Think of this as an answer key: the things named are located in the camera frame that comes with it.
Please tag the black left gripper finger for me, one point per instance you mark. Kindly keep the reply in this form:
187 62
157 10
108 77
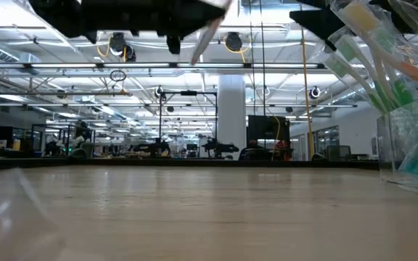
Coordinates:
205 11

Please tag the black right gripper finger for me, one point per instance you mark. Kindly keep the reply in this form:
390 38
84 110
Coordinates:
318 21

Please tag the bagged teal toothbrush heads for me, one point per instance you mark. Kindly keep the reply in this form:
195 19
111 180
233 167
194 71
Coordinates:
387 145

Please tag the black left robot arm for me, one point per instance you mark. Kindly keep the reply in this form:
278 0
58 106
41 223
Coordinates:
56 16

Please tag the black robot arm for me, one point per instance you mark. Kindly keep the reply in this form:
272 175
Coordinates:
227 148

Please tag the white building column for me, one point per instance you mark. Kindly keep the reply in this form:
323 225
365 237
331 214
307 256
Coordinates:
230 108

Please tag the large black screen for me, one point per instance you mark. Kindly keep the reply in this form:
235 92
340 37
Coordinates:
267 127

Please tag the clear plastic wrapper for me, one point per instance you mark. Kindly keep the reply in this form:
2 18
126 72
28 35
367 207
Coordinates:
6 221

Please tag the black robot cell frame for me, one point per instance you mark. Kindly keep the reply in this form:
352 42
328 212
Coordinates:
188 93

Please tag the black aluminium table frame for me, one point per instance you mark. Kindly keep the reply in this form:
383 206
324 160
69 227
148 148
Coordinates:
267 164

